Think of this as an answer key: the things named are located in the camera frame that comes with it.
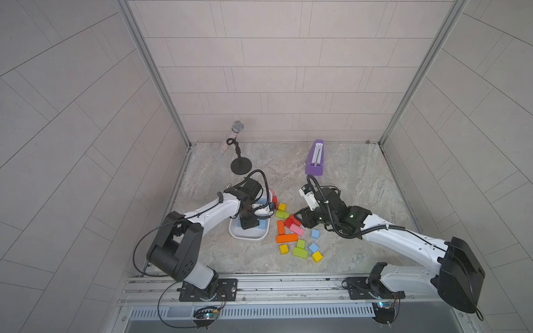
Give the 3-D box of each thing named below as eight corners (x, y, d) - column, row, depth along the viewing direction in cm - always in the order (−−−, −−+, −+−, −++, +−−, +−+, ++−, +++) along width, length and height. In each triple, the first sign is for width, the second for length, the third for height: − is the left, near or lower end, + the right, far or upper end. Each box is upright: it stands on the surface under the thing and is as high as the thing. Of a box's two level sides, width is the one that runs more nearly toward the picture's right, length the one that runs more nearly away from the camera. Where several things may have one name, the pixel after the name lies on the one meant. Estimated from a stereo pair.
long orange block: (276, 243, 84) (276, 241, 82) (276, 237, 85) (276, 235, 84) (298, 241, 84) (298, 239, 83) (297, 235, 86) (297, 233, 84)
